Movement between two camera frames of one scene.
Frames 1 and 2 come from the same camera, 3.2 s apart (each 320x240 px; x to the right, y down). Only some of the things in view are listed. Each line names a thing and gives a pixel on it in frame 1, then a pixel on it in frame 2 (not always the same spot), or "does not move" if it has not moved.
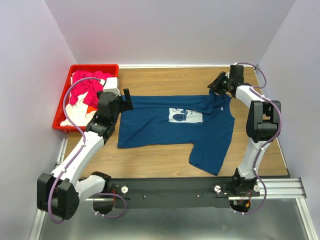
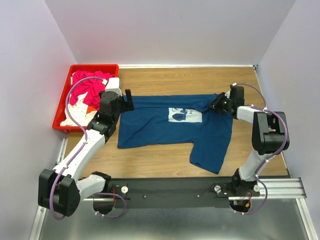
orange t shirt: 90,108 does not move
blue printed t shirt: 206,120 does not move
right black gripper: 215,85 -> 215,105
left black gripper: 126,105 does not move
